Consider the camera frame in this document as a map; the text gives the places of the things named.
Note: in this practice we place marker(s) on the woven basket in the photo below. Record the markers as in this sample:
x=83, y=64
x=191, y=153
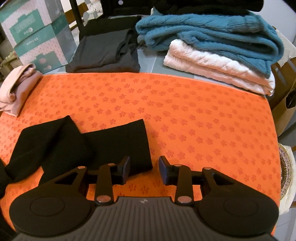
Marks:
x=285, y=169

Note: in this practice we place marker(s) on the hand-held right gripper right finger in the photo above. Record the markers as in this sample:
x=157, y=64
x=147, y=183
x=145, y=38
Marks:
x=163, y=171

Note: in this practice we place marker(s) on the pink folded sweatshirt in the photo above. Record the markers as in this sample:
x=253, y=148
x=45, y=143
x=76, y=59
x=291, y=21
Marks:
x=20, y=85

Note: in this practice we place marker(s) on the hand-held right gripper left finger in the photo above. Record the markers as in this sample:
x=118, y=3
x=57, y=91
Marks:
x=126, y=169

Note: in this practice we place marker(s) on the teal and pink dotted box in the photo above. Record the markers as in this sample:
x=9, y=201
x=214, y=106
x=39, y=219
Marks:
x=27, y=16
x=34, y=51

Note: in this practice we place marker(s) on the teal knit sweater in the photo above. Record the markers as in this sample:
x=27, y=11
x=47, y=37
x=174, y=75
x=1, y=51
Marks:
x=208, y=32

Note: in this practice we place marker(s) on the black folded sweater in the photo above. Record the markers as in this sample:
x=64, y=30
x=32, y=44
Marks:
x=208, y=5

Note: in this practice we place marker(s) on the black folded cloth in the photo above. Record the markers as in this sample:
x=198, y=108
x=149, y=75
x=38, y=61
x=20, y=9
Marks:
x=104, y=26

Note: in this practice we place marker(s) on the dark grey folded garment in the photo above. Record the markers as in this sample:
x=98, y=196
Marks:
x=99, y=53

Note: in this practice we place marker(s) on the orange patterned table mat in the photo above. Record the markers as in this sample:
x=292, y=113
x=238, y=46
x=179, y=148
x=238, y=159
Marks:
x=185, y=111

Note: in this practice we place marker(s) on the white folded garment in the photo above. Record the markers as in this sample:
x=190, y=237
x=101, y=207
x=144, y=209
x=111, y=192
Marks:
x=203, y=62

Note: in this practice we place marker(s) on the black garment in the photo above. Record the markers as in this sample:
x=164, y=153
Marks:
x=57, y=143

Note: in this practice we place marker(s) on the brown cardboard box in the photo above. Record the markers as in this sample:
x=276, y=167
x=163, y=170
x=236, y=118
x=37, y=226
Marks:
x=283, y=111

